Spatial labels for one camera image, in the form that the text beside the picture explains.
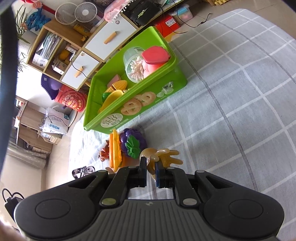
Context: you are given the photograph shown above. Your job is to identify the black handbag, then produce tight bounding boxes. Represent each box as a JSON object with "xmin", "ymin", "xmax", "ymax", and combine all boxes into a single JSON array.
[{"xmin": 125, "ymin": 0, "xmax": 161, "ymax": 26}]

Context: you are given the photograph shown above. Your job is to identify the clear plastic storage bin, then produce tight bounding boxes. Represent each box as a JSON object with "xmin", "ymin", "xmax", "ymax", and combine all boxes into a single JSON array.
[{"xmin": 169, "ymin": 4, "xmax": 193, "ymax": 25}]

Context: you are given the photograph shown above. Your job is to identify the pink toy block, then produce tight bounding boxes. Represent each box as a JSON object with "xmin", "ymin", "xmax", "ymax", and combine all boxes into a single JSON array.
[{"xmin": 107, "ymin": 74, "xmax": 121, "ymax": 88}]

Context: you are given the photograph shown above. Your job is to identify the potted green plant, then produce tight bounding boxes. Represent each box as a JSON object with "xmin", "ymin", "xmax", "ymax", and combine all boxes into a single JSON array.
[{"xmin": 15, "ymin": 5, "xmax": 31, "ymax": 72}]

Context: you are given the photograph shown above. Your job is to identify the blue plush toy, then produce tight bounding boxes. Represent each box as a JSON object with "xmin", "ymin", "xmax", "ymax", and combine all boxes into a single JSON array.
[{"xmin": 26, "ymin": 8, "xmax": 51, "ymax": 31}]

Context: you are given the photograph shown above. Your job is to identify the wooden cabinet white drawers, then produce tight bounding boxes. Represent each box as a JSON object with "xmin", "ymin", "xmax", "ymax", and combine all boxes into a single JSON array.
[{"xmin": 27, "ymin": 13, "xmax": 139, "ymax": 90}]

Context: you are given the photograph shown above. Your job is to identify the white fan grille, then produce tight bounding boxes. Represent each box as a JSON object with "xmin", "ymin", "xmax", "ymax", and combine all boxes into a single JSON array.
[{"xmin": 55, "ymin": 3, "xmax": 77, "ymax": 25}]

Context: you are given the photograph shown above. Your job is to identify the white round fan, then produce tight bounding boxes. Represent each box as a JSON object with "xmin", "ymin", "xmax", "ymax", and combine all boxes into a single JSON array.
[{"xmin": 74, "ymin": 2, "xmax": 97, "ymax": 23}]

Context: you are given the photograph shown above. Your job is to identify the purple bag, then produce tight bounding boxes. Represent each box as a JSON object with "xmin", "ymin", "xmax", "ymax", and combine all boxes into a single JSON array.
[{"xmin": 41, "ymin": 74, "xmax": 62, "ymax": 100}]

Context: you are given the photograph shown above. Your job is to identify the yellow egg tray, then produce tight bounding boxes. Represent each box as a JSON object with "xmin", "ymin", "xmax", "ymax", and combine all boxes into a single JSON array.
[{"xmin": 206, "ymin": 0, "xmax": 230, "ymax": 6}]

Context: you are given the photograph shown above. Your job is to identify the clear cotton swab jar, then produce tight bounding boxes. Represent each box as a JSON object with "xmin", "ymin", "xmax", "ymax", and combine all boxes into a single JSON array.
[{"xmin": 123, "ymin": 47, "xmax": 144, "ymax": 83}]

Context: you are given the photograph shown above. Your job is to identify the purple toy grapes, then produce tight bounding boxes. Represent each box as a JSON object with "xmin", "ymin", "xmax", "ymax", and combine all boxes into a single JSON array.
[{"xmin": 119, "ymin": 128, "xmax": 147, "ymax": 159}]

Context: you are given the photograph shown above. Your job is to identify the red cardboard box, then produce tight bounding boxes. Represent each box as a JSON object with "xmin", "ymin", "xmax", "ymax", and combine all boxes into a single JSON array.
[{"xmin": 152, "ymin": 14, "xmax": 180, "ymax": 37}]

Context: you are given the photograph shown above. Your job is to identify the white paper bag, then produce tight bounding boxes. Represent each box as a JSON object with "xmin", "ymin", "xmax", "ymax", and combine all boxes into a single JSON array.
[{"xmin": 39, "ymin": 108, "xmax": 70, "ymax": 138}]

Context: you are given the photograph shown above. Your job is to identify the grey checked floor mat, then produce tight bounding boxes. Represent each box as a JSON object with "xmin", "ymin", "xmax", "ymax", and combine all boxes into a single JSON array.
[{"xmin": 108, "ymin": 9, "xmax": 295, "ymax": 240}]

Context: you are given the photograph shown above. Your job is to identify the pink fringed cloth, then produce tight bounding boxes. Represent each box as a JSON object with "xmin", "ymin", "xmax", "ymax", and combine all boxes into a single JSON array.
[{"xmin": 104, "ymin": 0, "xmax": 132, "ymax": 23}]

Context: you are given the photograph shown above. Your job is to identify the pink jar red lid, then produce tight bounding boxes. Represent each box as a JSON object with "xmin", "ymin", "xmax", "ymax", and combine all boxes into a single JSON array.
[{"xmin": 141, "ymin": 46, "xmax": 171, "ymax": 78}]

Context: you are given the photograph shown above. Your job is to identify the green plastic storage box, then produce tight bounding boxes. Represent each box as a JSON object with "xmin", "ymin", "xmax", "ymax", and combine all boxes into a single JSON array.
[{"xmin": 83, "ymin": 27, "xmax": 187, "ymax": 134}]

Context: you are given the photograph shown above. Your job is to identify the orange toy slice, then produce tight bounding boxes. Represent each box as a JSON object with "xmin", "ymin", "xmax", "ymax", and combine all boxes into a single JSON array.
[{"xmin": 109, "ymin": 129, "xmax": 122, "ymax": 172}]

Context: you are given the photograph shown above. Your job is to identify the black power cable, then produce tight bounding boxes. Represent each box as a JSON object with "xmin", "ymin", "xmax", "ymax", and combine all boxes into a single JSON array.
[{"xmin": 157, "ymin": 0, "xmax": 212, "ymax": 34}]

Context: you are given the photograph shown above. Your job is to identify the yellow toy corn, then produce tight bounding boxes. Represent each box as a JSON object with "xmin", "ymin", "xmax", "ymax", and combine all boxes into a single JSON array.
[{"xmin": 105, "ymin": 80, "xmax": 127, "ymax": 92}]

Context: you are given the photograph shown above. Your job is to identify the yellow toy plate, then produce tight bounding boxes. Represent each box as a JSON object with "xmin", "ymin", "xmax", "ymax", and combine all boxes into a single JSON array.
[{"xmin": 98, "ymin": 90, "xmax": 124, "ymax": 113}]

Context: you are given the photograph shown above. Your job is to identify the tan toy hand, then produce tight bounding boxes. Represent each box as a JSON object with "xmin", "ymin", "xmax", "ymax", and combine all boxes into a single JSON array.
[{"xmin": 139, "ymin": 148, "xmax": 183, "ymax": 180}]

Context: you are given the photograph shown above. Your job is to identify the brown toy crab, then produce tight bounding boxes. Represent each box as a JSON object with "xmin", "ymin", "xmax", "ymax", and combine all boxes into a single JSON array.
[{"xmin": 99, "ymin": 140, "xmax": 109, "ymax": 162}]

